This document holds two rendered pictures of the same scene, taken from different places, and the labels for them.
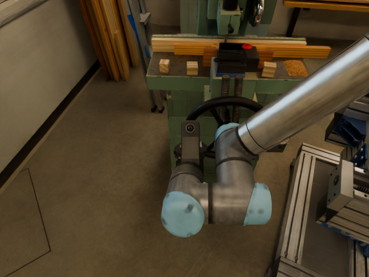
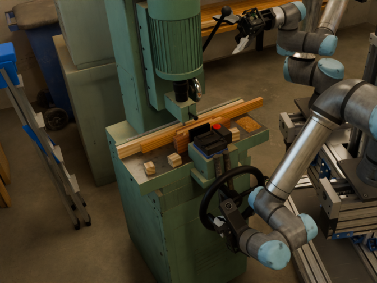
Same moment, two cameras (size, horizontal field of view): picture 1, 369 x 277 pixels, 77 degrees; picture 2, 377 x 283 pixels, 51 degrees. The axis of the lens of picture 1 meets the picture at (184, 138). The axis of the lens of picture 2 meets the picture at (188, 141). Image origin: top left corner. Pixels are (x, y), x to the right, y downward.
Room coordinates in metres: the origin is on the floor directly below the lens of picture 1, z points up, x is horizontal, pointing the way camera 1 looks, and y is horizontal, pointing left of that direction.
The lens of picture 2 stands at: (-0.29, 0.52, 1.86)
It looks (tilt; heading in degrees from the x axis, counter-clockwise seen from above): 36 degrees down; 329
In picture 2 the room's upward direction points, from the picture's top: 5 degrees counter-clockwise
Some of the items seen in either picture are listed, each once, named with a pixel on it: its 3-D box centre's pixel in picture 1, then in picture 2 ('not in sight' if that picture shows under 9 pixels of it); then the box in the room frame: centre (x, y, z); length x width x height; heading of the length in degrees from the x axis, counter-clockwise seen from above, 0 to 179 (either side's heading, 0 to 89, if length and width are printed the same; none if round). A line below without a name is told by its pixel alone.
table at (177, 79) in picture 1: (227, 76); (201, 153); (0.76, -0.16, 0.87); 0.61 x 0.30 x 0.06; 87
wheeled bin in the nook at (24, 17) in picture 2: not in sight; (63, 62); (2.88, -0.22, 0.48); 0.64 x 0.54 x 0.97; 81
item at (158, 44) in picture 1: (227, 46); (184, 127); (0.89, -0.17, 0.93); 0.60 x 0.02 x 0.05; 87
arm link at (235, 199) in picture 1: (236, 195); (292, 229); (0.22, -0.10, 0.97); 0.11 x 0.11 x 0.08; 87
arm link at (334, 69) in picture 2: not in sight; (327, 75); (0.75, -0.86, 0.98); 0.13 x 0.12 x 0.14; 26
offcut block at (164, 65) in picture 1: (164, 66); (149, 168); (0.76, 0.07, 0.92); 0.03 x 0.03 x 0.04; 82
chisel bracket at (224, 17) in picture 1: (228, 19); (180, 106); (0.89, -0.16, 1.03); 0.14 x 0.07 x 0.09; 177
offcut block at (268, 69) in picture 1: (268, 69); (233, 134); (0.73, -0.30, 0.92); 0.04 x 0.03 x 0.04; 77
